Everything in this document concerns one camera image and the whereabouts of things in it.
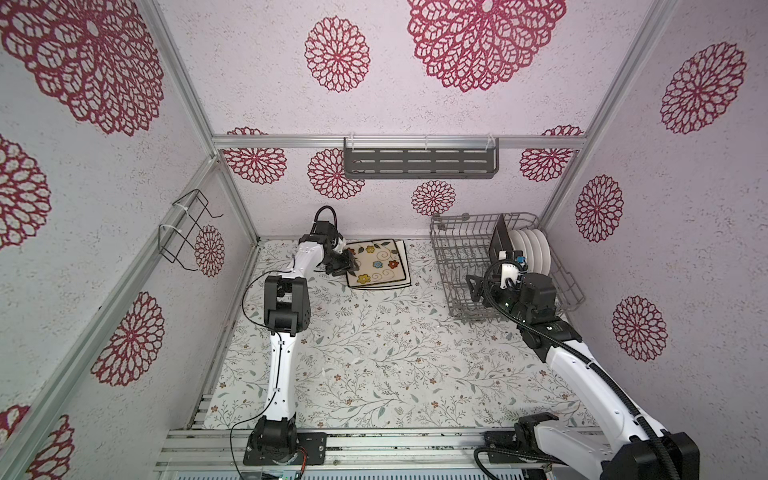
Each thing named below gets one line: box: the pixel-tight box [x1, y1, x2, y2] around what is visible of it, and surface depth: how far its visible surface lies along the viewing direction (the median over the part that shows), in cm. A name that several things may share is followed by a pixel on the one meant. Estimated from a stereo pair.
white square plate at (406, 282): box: [350, 275, 412, 290], surface depth 106 cm
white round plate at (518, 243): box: [510, 230, 529, 268], surface depth 99 cm
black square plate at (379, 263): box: [345, 238, 407, 287], surface depth 111 cm
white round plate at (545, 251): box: [532, 228, 551, 276], surface depth 98 cm
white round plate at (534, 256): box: [525, 229, 544, 274], surface depth 97 cm
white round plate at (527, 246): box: [519, 229, 538, 274], surface depth 97 cm
